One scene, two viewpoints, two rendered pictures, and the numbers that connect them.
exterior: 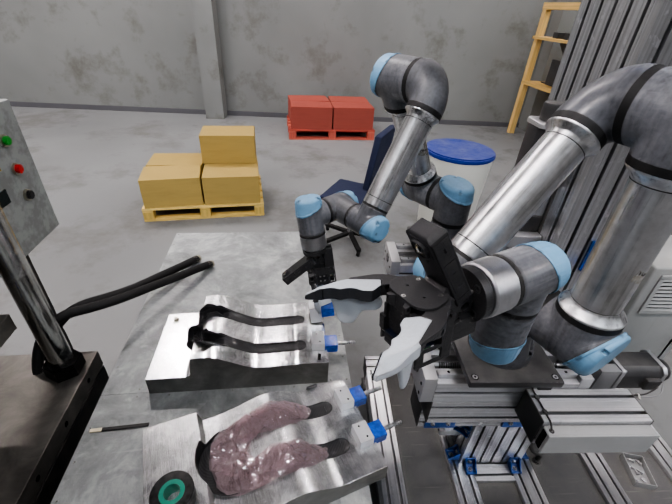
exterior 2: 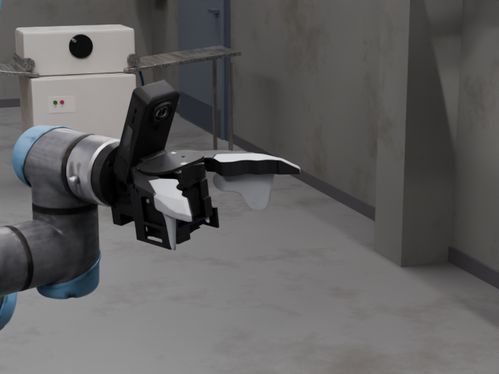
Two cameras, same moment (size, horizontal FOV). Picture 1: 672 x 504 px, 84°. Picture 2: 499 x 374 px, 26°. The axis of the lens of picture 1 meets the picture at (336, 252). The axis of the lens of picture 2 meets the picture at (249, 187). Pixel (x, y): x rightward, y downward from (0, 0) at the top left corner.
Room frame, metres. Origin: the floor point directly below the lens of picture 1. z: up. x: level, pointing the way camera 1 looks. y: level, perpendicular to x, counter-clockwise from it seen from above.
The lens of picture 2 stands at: (0.56, 0.96, 1.70)
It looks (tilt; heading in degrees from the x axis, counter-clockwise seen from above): 14 degrees down; 254
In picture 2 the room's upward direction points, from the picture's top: straight up
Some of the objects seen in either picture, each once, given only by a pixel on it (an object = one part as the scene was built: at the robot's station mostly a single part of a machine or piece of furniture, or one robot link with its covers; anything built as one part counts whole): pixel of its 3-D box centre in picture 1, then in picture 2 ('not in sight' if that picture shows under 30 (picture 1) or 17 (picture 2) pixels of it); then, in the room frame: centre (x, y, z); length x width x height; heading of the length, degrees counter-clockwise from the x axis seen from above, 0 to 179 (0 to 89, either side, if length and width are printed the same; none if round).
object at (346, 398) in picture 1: (359, 395); not in sight; (0.64, -0.09, 0.85); 0.13 x 0.05 x 0.05; 116
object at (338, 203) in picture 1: (341, 208); not in sight; (0.99, -0.01, 1.24); 0.11 x 0.11 x 0.08; 41
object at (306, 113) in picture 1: (329, 116); not in sight; (6.19, 0.24, 0.24); 1.40 x 0.99 x 0.48; 94
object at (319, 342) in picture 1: (333, 343); not in sight; (0.79, -0.01, 0.89); 0.13 x 0.05 x 0.05; 98
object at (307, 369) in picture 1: (243, 337); not in sight; (0.81, 0.27, 0.87); 0.50 x 0.26 x 0.14; 98
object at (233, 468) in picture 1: (266, 440); not in sight; (0.47, 0.13, 0.90); 0.26 x 0.18 x 0.08; 116
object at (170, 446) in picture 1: (267, 454); not in sight; (0.46, 0.13, 0.85); 0.50 x 0.26 x 0.11; 116
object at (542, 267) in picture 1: (523, 274); (62, 163); (0.43, -0.26, 1.43); 0.11 x 0.08 x 0.09; 120
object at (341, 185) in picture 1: (355, 190); not in sight; (2.84, -0.13, 0.48); 0.56 x 0.53 x 0.96; 88
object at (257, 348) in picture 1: (246, 328); not in sight; (0.80, 0.25, 0.92); 0.35 x 0.16 x 0.09; 98
